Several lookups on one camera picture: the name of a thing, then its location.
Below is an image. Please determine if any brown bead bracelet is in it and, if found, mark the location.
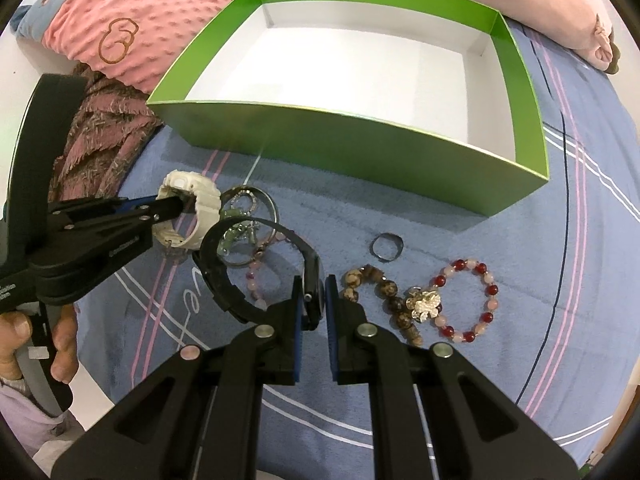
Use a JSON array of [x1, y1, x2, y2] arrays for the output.
[[341, 264, 426, 348]]

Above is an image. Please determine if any pink dotted blanket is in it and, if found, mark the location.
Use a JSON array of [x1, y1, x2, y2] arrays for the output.
[[10, 0, 288, 95]]

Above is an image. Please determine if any person's left forearm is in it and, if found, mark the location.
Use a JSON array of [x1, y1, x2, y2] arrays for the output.
[[0, 374, 87, 461]]

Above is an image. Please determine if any small dark ring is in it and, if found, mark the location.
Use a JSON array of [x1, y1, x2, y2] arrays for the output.
[[370, 232, 404, 263]]

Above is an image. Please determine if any green cardboard box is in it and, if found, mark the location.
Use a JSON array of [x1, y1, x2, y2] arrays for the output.
[[146, 0, 550, 218]]

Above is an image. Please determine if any brown fuzzy cloth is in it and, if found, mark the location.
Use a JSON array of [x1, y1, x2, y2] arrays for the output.
[[49, 62, 166, 202]]

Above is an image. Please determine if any white wrist watch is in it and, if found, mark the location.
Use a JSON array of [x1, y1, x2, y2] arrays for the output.
[[150, 170, 223, 251]]

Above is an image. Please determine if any red and pink bead bracelet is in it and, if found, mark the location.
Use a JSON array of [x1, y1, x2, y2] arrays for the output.
[[406, 257, 501, 345]]

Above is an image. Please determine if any pale pink bead bracelet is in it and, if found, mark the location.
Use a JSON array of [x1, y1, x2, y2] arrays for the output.
[[244, 229, 292, 312]]

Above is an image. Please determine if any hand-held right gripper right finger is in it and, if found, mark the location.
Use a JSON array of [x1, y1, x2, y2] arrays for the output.
[[325, 275, 581, 480]]

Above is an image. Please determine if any black wrist watch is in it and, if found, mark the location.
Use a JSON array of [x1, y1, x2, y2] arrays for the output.
[[192, 217, 327, 332]]

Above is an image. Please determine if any pink plush pillow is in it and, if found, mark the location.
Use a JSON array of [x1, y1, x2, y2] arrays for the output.
[[280, 0, 622, 75]]

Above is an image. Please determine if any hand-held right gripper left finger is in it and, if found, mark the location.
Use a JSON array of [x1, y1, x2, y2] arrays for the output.
[[52, 279, 307, 480]]

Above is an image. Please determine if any silver keychain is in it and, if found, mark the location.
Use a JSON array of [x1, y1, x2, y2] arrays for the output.
[[214, 187, 273, 267]]

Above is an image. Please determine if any person's left hand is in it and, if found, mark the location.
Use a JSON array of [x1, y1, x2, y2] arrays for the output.
[[0, 304, 81, 386]]

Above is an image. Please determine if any blue striped bed sheet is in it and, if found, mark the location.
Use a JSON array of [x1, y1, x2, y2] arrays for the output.
[[75, 12, 640, 471]]

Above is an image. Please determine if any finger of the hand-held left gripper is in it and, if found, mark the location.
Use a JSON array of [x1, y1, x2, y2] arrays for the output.
[[48, 197, 167, 227], [29, 195, 197, 305]]

